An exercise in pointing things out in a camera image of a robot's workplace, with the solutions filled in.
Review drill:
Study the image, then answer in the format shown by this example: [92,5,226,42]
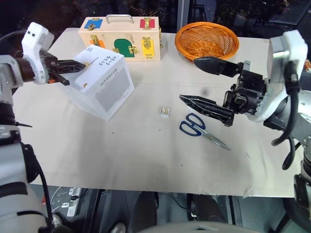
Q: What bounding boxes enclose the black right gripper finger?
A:
[179,94,236,127]
[193,56,244,78]

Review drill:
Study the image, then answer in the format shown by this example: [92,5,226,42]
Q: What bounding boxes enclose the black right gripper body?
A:
[223,69,267,117]

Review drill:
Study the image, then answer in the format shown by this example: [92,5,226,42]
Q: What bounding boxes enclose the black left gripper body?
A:
[39,51,61,85]

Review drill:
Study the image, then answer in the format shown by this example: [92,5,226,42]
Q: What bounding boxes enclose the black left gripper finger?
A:
[53,73,70,86]
[57,59,87,75]

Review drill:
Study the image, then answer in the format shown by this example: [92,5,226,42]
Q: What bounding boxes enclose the white box with slot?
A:
[57,44,136,121]

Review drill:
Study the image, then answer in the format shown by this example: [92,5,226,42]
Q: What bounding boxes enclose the wooden lock box with latches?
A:
[78,14,162,63]

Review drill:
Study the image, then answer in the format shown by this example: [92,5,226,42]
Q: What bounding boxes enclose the orange wicker basket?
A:
[174,21,240,62]

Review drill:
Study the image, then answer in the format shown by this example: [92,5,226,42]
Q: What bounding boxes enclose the white power strip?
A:
[66,187,82,218]

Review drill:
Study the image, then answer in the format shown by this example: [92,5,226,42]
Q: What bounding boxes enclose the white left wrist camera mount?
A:
[21,22,54,85]

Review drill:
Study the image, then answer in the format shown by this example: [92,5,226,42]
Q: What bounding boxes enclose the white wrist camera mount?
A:
[247,30,309,122]
[21,22,54,85]

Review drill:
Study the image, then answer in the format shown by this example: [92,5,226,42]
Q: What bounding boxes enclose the blue handled scissors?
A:
[179,113,231,151]

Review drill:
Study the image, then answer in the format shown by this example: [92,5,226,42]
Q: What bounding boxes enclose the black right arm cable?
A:
[271,59,303,170]

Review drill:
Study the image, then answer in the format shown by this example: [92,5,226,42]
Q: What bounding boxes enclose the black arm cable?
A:
[271,59,303,170]
[21,142,56,233]

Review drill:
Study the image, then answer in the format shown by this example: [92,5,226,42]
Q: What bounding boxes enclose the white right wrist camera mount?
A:
[247,30,309,122]

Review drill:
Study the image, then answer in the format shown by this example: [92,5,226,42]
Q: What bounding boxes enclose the grey metal post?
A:
[176,0,190,33]

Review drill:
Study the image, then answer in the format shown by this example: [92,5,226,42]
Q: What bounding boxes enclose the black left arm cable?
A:
[21,142,56,233]

